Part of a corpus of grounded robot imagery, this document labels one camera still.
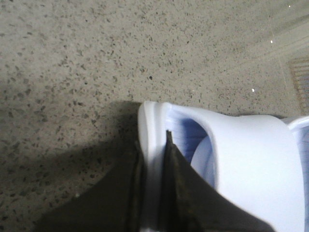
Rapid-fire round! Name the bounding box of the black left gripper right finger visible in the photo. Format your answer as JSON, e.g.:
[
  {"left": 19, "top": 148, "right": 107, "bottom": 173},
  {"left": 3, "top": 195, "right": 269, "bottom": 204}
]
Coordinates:
[{"left": 158, "top": 131, "right": 273, "bottom": 232}]

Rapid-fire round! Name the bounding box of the light blue slipper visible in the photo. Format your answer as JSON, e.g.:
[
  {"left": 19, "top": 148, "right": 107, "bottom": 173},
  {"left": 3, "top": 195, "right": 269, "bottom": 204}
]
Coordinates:
[{"left": 138, "top": 101, "right": 309, "bottom": 232}]

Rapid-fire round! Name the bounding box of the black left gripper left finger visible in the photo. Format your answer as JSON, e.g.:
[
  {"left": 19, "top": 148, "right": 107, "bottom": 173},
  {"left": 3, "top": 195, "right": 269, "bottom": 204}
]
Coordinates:
[{"left": 34, "top": 141, "right": 144, "bottom": 232}]

